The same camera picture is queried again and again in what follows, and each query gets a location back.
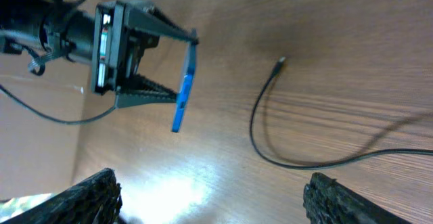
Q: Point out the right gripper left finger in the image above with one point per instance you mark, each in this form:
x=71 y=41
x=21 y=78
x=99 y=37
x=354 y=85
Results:
x=96 y=199

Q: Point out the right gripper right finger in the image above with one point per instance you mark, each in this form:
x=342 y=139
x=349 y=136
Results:
x=327 y=201

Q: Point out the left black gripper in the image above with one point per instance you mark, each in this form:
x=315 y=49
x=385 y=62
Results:
x=118 y=49

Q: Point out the blue Galaxy smartphone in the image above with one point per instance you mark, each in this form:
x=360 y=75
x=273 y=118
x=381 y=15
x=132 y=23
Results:
x=189 y=70

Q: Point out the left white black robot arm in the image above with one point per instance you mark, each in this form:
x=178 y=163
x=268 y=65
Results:
x=48 y=30

